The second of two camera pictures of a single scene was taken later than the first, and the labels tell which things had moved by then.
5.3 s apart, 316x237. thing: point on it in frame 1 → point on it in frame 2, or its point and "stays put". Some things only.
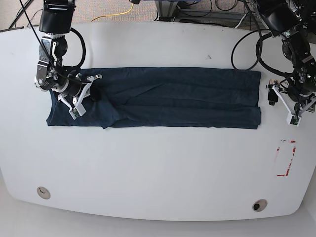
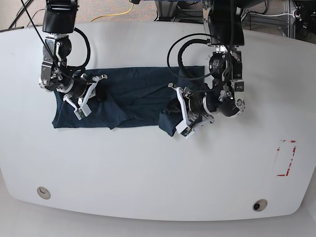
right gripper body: x=294 y=102 → x=195 y=106
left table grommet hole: x=43 y=192 stays put
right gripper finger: x=272 y=97 → x=174 y=107
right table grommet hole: x=259 y=205 stays put
